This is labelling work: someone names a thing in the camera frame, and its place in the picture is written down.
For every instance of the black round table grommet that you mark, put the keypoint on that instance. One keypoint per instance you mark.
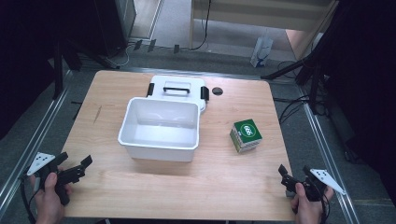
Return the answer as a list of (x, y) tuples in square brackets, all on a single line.
[(217, 91)]

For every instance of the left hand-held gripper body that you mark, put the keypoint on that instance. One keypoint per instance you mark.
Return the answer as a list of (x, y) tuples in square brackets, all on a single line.
[(40, 160)]

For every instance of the black metal stand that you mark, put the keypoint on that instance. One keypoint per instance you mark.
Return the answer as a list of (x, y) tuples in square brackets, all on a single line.
[(314, 81), (58, 68)]

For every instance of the green and white carton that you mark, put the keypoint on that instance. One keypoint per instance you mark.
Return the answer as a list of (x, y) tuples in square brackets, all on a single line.
[(247, 132)]

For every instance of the small black floor bracket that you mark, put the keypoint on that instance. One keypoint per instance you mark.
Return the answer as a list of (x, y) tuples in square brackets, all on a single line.
[(176, 48), (151, 45), (137, 44)]

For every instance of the light wooden furniture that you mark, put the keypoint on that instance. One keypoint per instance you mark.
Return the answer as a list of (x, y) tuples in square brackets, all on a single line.
[(249, 14)]

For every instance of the black cabinet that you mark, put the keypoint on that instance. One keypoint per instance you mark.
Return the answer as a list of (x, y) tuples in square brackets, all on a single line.
[(115, 25)]

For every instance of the metal floor rail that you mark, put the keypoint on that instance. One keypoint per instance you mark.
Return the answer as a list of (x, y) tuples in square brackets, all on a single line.
[(330, 165), (34, 137)]

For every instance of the white plastic storage box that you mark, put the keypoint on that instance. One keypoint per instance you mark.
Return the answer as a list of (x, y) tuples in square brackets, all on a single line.
[(162, 130)]

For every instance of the white paper bag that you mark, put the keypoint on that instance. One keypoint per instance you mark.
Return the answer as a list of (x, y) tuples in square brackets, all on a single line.
[(261, 51)]

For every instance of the person's left hand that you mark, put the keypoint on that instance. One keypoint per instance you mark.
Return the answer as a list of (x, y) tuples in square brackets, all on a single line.
[(48, 202)]

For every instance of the person's right hand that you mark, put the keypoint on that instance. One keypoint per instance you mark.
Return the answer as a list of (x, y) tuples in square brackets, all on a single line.
[(309, 211)]

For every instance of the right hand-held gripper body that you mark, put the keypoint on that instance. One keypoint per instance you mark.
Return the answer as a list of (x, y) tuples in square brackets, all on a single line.
[(327, 179)]

